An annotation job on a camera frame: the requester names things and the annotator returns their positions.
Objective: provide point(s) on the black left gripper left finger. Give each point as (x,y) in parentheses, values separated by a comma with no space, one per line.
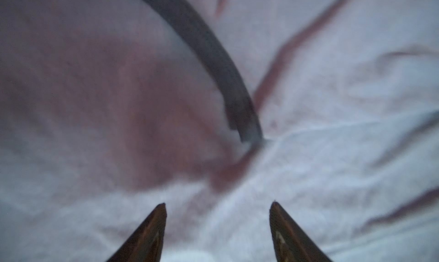
(145,244)

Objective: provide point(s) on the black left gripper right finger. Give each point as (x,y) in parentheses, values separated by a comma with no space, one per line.
(290,242)

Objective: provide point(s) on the grey-blue tank top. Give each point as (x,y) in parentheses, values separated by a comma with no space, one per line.
(105,113)

